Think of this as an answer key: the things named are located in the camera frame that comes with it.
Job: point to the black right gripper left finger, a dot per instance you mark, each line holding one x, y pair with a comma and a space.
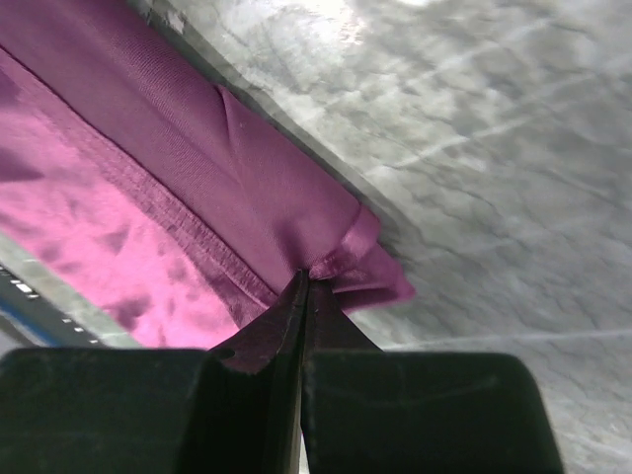
232, 409

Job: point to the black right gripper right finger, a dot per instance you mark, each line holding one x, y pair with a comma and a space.
365, 410

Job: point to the purple cloth napkin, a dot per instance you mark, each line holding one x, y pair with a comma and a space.
157, 195

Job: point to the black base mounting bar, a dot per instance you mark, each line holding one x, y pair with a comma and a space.
34, 321

